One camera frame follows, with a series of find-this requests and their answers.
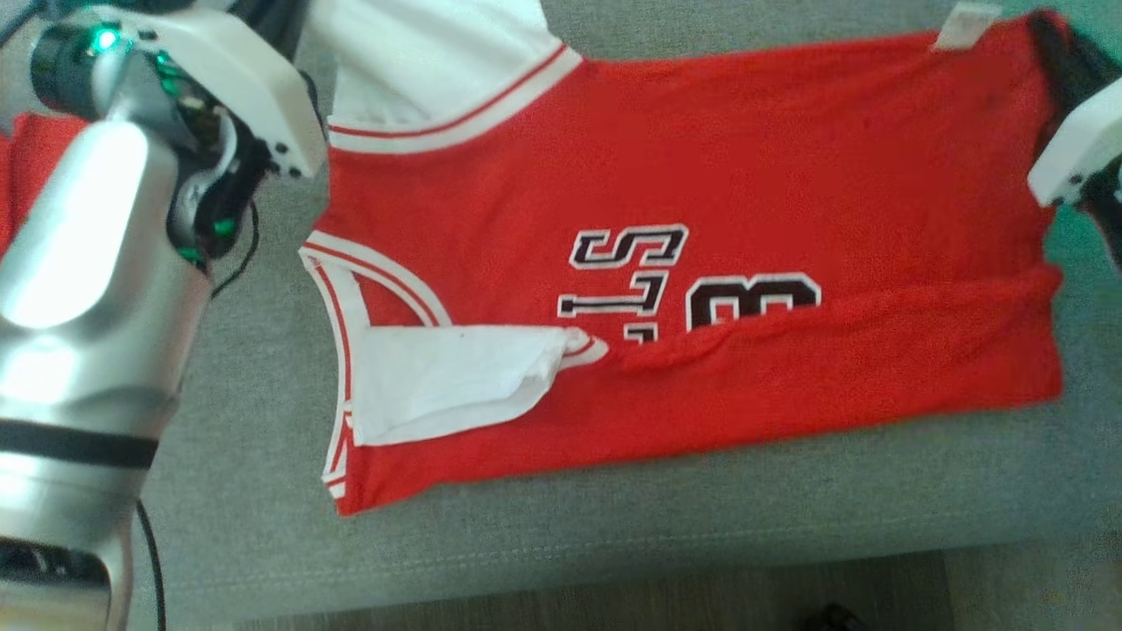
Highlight red shorts with white trim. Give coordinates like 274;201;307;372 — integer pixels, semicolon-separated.
0;112;90;257

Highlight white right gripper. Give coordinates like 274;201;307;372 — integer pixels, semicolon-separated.
1025;10;1122;211

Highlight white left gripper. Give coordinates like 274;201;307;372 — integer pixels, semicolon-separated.
130;0;330;181

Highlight black left cable, blue plug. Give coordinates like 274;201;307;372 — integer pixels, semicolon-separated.
135;200;262;631

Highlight grey fabric sofa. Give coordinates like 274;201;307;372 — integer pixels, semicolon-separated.
0;0;1122;631

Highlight red and white basketball jersey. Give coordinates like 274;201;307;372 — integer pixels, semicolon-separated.
297;0;1076;518

